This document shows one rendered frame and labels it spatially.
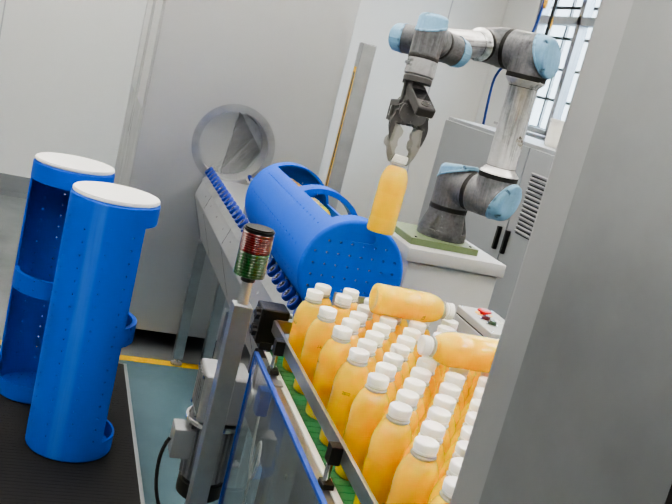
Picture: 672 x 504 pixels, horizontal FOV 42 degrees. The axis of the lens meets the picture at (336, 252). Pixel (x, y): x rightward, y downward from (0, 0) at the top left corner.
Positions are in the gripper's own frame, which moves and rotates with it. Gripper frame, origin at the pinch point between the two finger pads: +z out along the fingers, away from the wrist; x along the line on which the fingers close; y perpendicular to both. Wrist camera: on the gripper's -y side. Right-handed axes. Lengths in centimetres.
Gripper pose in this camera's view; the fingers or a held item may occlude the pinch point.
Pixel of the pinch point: (400, 158)
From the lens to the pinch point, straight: 216.2
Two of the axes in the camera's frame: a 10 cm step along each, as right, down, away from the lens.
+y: -3.1, -1.9, 9.3
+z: -2.5, 9.6, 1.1
